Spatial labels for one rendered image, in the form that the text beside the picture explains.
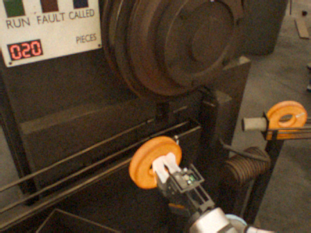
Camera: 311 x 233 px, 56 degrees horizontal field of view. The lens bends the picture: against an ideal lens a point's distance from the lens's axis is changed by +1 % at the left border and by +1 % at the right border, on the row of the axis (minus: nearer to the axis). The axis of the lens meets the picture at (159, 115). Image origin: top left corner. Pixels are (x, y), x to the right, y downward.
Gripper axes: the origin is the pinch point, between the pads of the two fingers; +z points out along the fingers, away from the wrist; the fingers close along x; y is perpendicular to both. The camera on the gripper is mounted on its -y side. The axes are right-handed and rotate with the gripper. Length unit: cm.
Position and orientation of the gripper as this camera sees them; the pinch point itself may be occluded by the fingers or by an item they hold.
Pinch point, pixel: (156, 157)
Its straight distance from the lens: 81.3
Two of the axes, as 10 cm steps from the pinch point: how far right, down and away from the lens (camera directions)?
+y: 1.8, -6.4, -7.5
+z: -5.4, -7.0, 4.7
